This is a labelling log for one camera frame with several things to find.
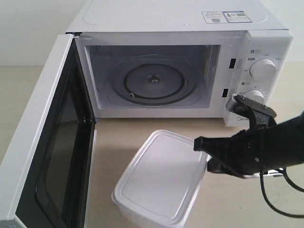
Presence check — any white control knob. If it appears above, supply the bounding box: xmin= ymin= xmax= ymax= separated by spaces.
xmin=241 ymin=90 xmax=265 ymax=104
xmin=249 ymin=58 xmax=277 ymax=81

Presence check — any black camera cable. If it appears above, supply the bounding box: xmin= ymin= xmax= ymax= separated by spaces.
xmin=258 ymin=166 xmax=304 ymax=217

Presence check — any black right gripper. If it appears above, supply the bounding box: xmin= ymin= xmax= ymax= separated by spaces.
xmin=193 ymin=116 xmax=304 ymax=178

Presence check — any upper white control knob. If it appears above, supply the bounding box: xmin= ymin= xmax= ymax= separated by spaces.
xmin=249 ymin=58 xmax=277 ymax=81

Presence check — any white microwave oven body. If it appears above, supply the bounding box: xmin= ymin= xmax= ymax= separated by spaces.
xmin=66 ymin=0 xmax=293 ymax=127

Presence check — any lower white control knob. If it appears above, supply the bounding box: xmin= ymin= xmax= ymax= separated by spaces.
xmin=241 ymin=90 xmax=265 ymax=104

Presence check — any glass turntable plate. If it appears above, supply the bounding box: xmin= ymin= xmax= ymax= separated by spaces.
xmin=110 ymin=55 xmax=199 ymax=106

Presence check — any white plastic lidded container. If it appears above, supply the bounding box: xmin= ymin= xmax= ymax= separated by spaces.
xmin=111 ymin=130 xmax=210 ymax=228

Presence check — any white microwave door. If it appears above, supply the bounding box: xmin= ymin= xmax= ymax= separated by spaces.
xmin=0 ymin=33 xmax=97 ymax=228

